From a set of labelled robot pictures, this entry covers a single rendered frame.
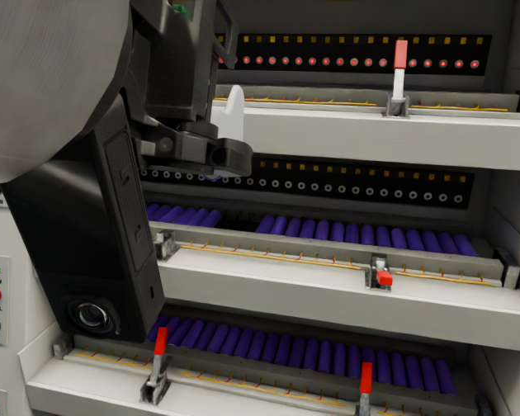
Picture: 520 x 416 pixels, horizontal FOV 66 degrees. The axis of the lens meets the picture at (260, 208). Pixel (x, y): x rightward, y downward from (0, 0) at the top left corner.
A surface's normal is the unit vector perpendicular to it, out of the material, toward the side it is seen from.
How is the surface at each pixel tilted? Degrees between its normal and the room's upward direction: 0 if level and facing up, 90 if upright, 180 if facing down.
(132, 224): 89
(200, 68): 91
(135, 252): 89
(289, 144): 106
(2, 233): 90
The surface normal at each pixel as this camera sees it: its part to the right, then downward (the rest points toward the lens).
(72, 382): 0.02, -0.94
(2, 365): -0.22, 0.07
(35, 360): 0.97, 0.10
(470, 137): -0.22, 0.34
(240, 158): 0.88, 0.11
